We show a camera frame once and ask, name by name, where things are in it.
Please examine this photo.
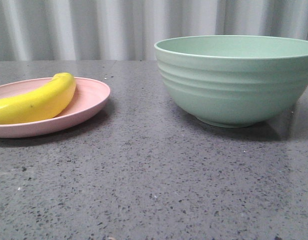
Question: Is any yellow banana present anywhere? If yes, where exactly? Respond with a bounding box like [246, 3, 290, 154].
[0, 72, 76, 125]

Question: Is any green ribbed bowl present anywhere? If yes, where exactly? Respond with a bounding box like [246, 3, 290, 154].
[154, 35, 308, 128]

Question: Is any pink plate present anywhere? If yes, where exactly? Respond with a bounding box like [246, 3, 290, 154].
[0, 77, 111, 138]

